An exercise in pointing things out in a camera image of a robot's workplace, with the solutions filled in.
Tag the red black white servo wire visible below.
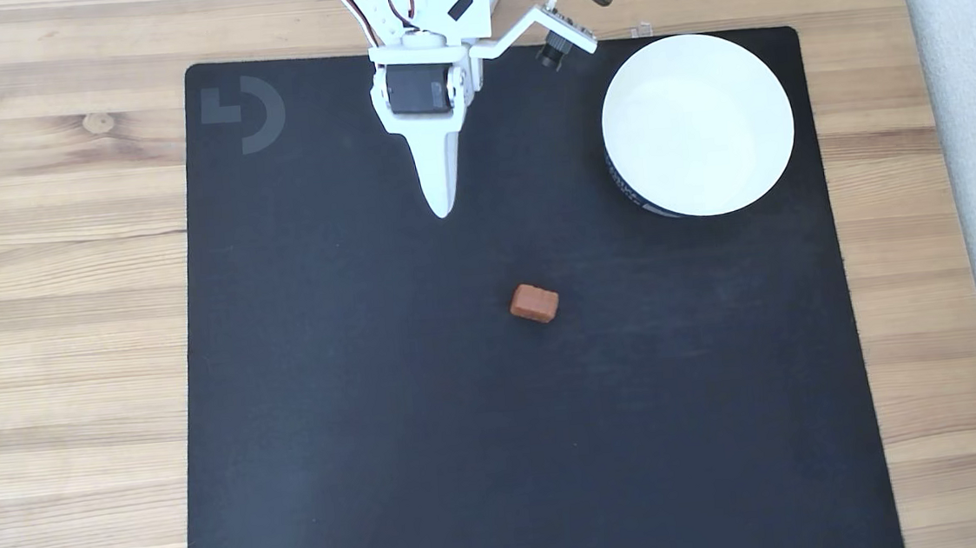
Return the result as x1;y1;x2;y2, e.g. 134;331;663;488
326;0;390;57

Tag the red-brown toy block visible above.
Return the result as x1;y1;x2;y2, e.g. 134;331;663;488
507;281;562;327

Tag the camera module on white bracket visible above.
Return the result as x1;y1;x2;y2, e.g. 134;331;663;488
465;0;601;78

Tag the black mouse mat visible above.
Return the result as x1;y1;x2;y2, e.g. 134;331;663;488
145;11;907;548

